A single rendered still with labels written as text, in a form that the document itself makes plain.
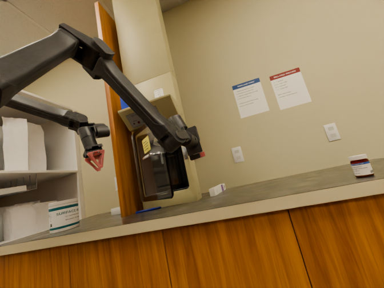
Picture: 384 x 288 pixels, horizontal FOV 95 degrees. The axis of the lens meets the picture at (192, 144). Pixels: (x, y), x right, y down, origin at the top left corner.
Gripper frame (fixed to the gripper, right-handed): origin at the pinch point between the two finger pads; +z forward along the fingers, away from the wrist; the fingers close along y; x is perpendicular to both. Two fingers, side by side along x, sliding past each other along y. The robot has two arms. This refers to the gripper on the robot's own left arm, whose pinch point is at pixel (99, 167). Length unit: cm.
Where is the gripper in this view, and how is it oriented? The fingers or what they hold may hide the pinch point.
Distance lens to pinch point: 88.8
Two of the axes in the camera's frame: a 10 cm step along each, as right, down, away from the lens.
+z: 4.4, 8.9, -1.5
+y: -5.9, 4.1, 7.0
